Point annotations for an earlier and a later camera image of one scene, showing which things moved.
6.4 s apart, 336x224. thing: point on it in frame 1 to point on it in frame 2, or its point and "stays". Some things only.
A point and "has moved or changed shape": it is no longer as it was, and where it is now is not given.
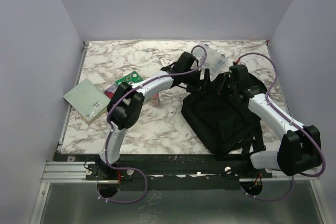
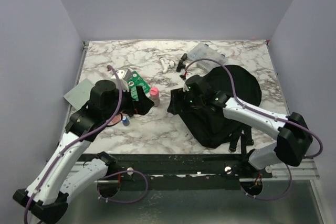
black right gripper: (229, 95) to (177, 94)
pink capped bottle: (155, 99) stays
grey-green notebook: (87, 99) stays
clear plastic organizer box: (214, 60) stays
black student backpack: (220, 118) has moved or changed shape
